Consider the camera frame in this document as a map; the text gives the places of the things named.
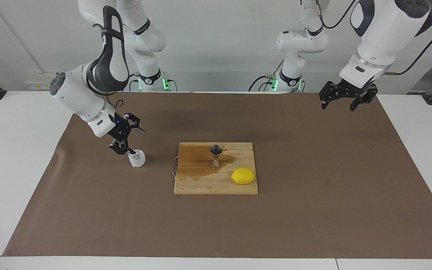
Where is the brown paper table mat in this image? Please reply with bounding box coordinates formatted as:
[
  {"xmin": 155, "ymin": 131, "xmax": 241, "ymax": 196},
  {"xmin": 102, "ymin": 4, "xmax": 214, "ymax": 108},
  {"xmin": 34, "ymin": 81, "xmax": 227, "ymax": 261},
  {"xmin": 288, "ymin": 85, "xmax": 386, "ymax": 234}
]
[{"xmin": 3, "ymin": 92, "xmax": 432, "ymax": 259}]

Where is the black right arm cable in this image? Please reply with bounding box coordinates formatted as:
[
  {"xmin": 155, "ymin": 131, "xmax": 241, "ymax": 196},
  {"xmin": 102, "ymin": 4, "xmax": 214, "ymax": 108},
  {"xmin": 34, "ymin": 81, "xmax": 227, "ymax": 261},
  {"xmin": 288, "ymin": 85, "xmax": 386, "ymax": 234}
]
[{"xmin": 92, "ymin": 22, "xmax": 125, "ymax": 110}]

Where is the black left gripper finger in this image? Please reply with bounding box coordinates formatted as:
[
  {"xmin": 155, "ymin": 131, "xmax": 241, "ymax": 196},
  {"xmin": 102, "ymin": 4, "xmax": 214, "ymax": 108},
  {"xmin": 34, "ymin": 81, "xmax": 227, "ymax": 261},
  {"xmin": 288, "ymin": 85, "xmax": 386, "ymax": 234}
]
[
  {"xmin": 320, "ymin": 81, "xmax": 339, "ymax": 110},
  {"xmin": 349, "ymin": 85, "xmax": 378, "ymax": 112}
]

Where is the yellow lemon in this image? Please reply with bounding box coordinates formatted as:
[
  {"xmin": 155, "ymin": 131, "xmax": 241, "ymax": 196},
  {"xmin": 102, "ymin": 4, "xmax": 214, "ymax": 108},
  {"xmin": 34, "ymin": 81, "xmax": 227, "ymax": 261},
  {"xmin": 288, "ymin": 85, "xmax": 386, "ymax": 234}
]
[{"xmin": 231, "ymin": 167, "xmax": 256, "ymax": 185}]

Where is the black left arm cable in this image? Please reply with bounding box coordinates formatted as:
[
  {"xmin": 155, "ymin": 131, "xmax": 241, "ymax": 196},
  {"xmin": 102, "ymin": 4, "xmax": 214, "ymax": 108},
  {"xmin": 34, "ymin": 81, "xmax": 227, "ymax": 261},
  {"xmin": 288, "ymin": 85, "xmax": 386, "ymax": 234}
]
[{"xmin": 315, "ymin": 0, "xmax": 432, "ymax": 75}]

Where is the clear plastic cup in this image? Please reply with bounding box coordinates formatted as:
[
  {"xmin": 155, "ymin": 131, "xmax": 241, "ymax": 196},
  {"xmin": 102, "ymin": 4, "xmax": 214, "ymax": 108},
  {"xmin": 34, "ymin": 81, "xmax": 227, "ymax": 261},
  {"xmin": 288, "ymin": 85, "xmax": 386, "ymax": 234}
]
[{"xmin": 128, "ymin": 149, "xmax": 146, "ymax": 168}]

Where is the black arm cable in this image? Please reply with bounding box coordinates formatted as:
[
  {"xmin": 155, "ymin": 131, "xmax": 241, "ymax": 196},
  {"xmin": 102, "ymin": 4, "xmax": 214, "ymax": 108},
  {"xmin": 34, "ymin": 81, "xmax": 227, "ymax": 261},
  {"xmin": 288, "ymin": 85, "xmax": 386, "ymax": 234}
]
[
  {"xmin": 92, "ymin": 22, "xmax": 125, "ymax": 110},
  {"xmin": 315, "ymin": 0, "xmax": 432, "ymax": 75}
]

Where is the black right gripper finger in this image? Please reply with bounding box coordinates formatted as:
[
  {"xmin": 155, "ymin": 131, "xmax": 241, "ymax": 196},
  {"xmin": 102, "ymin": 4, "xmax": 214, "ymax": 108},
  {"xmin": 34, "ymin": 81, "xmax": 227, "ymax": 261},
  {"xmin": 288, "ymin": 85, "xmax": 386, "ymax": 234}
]
[
  {"xmin": 124, "ymin": 113, "xmax": 145, "ymax": 134},
  {"xmin": 109, "ymin": 139, "xmax": 136, "ymax": 155}
]

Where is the black base cable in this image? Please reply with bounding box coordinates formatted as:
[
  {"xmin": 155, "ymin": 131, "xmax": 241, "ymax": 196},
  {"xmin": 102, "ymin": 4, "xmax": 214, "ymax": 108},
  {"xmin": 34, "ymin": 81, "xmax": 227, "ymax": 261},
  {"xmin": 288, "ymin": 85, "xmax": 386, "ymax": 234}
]
[
  {"xmin": 249, "ymin": 60, "xmax": 285, "ymax": 92},
  {"xmin": 121, "ymin": 73, "xmax": 140, "ymax": 92}
]

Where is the white wall power outlet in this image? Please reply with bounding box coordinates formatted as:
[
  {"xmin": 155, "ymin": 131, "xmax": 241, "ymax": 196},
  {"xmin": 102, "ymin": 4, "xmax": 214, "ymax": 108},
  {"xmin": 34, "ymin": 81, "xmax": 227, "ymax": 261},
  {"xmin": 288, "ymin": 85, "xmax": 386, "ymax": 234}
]
[{"xmin": 25, "ymin": 72, "xmax": 61, "ymax": 90}]

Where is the steel cocktail jigger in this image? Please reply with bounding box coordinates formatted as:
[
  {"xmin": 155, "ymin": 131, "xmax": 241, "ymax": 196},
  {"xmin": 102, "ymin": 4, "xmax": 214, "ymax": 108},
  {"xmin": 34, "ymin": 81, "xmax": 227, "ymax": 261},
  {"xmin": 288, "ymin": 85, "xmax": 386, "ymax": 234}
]
[{"xmin": 210, "ymin": 145, "xmax": 223, "ymax": 169}]

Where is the wooden cutting board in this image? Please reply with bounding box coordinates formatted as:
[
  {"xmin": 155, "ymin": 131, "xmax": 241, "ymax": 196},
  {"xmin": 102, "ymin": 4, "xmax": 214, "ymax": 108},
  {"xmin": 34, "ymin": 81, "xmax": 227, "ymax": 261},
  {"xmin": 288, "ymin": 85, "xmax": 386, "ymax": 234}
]
[{"xmin": 171, "ymin": 142, "xmax": 258, "ymax": 195}]

